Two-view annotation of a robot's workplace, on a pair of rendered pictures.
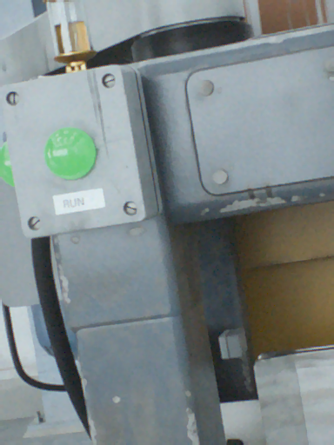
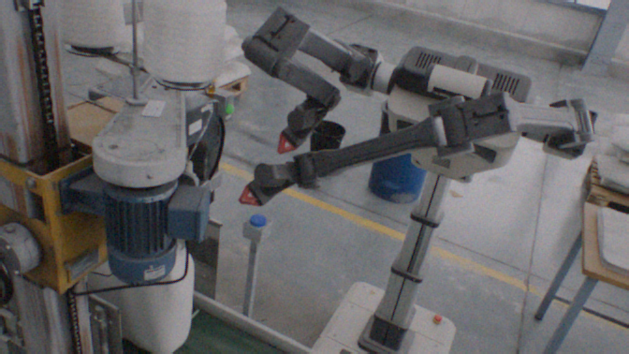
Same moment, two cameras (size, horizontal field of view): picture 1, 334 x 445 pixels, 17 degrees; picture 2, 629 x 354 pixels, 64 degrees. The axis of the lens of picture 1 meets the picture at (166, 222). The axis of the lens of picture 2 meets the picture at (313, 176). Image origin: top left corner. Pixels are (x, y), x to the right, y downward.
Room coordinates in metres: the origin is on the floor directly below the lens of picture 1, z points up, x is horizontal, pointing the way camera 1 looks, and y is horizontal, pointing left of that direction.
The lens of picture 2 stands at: (2.02, 0.55, 1.92)
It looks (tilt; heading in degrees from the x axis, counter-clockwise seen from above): 30 degrees down; 188
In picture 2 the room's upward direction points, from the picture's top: 10 degrees clockwise
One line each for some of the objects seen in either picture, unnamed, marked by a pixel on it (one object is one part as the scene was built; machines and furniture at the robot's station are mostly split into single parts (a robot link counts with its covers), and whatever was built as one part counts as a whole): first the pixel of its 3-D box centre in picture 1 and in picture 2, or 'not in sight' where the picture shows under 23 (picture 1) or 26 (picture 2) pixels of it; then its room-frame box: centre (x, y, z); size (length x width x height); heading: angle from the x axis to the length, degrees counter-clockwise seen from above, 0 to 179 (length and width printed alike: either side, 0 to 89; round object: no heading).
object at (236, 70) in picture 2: not in sight; (216, 72); (-2.36, -1.14, 0.20); 0.67 x 0.43 x 0.15; 167
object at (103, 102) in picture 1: (82, 152); (218, 105); (0.66, 0.04, 1.29); 0.08 x 0.05 x 0.09; 77
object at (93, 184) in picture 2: not in sight; (98, 194); (1.21, -0.01, 1.27); 0.12 x 0.09 x 0.09; 167
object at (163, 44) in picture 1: (193, 49); not in sight; (0.83, -0.04, 1.35); 0.09 x 0.09 x 0.03
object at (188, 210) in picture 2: not in sight; (189, 216); (1.18, 0.19, 1.25); 0.10 x 0.08 x 0.12; 12
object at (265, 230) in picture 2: not in sight; (257, 228); (0.60, 0.19, 0.81); 0.08 x 0.08 x 0.06; 77
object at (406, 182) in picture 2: not in sight; (403, 152); (-1.34, 0.73, 0.32); 0.51 x 0.48 x 0.65; 167
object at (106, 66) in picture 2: not in sight; (138, 63); (-1.85, -1.65, 0.32); 0.67 x 0.42 x 0.14; 171
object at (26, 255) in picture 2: not in sight; (12, 249); (1.30, -0.17, 1.14); 0.11 x 0.06 x 0.11; 77
